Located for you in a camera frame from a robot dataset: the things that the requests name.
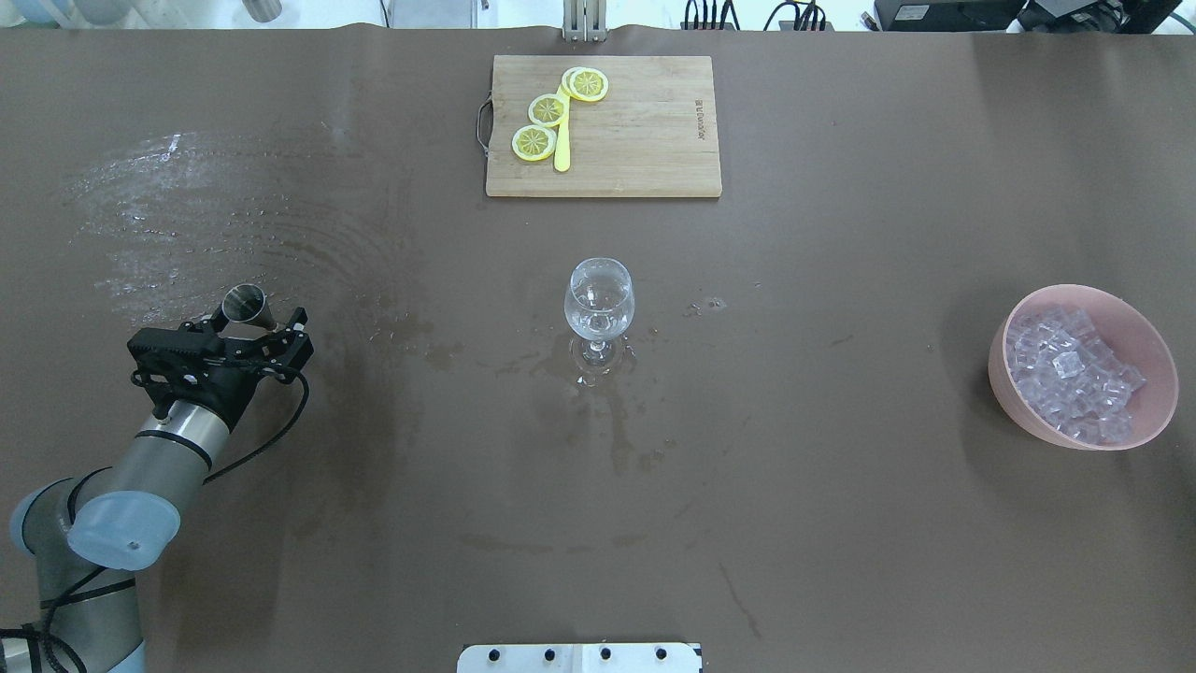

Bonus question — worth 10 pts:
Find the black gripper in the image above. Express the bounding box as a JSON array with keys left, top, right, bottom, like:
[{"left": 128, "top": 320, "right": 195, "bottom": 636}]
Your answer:
[{"left": 127, "top": 307, "right": 315, "bottom": 422}]

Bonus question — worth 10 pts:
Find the lemon slice three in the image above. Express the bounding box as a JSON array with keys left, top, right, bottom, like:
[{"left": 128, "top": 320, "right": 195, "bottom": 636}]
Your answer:
[{"left": 572, "top": 65, "right": 610, "bottom": 102}]

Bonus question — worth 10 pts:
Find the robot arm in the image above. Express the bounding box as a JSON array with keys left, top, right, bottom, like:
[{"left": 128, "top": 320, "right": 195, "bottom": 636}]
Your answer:
[{"left": 4, "top": 301, "right": 315, "bottom": 672}]

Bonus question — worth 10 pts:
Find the lemon slice two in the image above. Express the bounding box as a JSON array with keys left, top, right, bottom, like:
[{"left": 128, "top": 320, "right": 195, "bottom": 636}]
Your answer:
[{"left": 527, "top": 93, "right": 570, "bottom": 129}]

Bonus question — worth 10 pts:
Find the clear wine glass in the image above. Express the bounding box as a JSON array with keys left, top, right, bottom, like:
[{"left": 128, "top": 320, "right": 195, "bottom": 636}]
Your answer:
[{"left": 563, "top": 257, "right": 635, "bottom": 371}]

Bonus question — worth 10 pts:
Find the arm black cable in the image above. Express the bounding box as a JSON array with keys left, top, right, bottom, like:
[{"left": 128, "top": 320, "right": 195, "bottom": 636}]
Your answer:
[{"left": 37, "top": 366, "right": 311, "bottom": 655}]

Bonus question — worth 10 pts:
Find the lemon slice four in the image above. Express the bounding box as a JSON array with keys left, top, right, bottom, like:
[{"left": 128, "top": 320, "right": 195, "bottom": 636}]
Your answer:
[{"left": 561, "top": 67, "right": 576, "bottom": 97}]

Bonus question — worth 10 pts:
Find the aluminium frame post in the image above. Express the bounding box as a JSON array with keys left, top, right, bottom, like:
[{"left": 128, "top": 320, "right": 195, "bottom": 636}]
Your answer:
[{"left": 562, "top": 0, "right": 609, "bottom": 43}]

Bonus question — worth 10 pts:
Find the pink bowl of ice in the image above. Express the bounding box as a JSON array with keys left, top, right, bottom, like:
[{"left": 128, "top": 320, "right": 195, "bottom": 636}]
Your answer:
[{"left": 984, "top": 285, "right": 1179, "bottom": 451}]

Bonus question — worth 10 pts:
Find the bamboo cutting board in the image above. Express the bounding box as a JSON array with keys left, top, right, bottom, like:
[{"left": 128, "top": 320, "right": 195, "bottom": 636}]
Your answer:
[{"left": 484, "top": 55, "right": 724, "bottom": 197}]

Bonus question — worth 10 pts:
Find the steel cocktail jigger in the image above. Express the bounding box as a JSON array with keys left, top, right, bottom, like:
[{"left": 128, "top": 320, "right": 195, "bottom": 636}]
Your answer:
[{"left": 221, "top": 282, "right": 277, "bottom": 331}]

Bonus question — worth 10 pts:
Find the small steel cup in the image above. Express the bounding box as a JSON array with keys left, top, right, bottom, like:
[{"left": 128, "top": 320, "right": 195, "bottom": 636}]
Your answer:
[{"left": 242, "top": 0, "right": 283, "bottom": 24}]

